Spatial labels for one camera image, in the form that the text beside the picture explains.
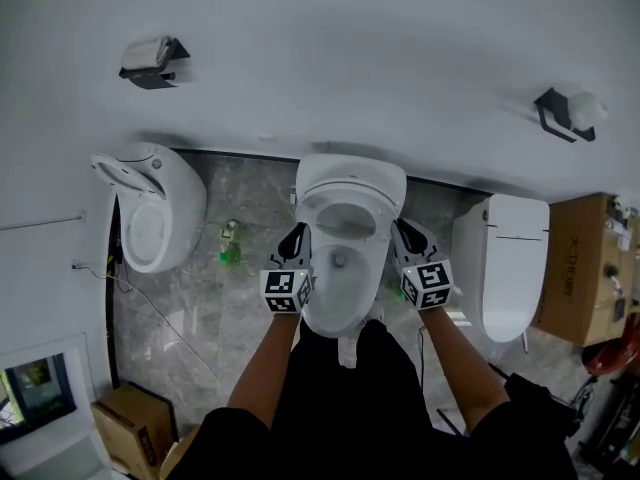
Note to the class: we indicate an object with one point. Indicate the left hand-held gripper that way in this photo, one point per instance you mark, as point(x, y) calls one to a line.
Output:
point(285, 288)

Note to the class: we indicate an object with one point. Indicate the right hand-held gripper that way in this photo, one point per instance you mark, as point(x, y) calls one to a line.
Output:
point(430, 280)

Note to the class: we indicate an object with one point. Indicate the white toilet seat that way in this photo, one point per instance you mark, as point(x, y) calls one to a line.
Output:
point(309, 203)

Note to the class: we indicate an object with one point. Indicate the white toilet bowl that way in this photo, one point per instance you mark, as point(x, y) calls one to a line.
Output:
point(345, 293)

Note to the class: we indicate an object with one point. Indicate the person's right forearm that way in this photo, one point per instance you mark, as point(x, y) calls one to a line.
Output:
point(460, 368)

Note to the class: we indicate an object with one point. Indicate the person's left forearm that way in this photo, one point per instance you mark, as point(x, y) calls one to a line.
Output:
point(265, 368)

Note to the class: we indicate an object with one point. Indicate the white toilet lid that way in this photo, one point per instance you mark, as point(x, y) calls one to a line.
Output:
point(350, 168)

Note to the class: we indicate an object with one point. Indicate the white closed toilet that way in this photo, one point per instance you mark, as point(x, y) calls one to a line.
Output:
point(510, 268)

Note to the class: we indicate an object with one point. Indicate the round white open toilet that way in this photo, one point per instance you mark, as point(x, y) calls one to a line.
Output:
point(170, 208)

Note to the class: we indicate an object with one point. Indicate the green floor fitting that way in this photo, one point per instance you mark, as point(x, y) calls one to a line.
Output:
point(230, 255)

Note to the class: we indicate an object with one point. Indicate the large cardboard box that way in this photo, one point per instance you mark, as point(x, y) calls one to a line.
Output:
point(575, 268)

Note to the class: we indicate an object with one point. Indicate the person's black clothing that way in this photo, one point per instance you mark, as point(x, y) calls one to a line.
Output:
point(360, 418)

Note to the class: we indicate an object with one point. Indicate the black holder with paper roll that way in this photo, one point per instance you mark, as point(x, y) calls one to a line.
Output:
point(567, 110)

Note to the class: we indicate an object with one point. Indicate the red object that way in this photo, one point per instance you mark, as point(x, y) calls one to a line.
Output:
point(617, 350)

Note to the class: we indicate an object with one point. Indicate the black holder with folded towels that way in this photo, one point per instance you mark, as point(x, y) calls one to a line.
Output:
point(150, 55)

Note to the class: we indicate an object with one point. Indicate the small cardboard box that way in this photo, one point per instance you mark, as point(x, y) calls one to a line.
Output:
point(132, 428)

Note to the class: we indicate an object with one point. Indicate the black metal stand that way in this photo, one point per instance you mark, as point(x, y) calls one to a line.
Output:
point(610, 428)

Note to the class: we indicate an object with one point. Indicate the dark framed window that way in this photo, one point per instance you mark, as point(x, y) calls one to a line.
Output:
point(37, 398)

